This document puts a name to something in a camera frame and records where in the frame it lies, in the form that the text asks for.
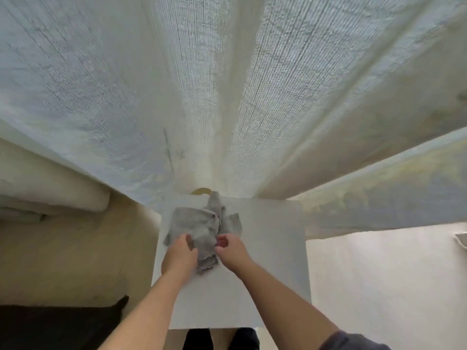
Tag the person's black trouser leg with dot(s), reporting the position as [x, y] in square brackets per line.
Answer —
[244, 339]
[197, 339]

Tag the black floor mat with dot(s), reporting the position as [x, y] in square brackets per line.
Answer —
[51, 324]

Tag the white linen curtain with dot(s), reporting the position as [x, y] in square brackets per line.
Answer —
[219, 76]

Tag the person's right forearm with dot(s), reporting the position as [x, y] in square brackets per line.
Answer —
[288, 309]

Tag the person's left forearm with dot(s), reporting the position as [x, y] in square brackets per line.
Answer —
[146, 313]

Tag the person's right hand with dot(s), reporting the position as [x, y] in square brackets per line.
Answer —
[233, 253]

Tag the person's left hand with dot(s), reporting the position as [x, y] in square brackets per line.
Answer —
[179, 257]

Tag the white table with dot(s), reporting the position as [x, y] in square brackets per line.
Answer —
[270, 251]

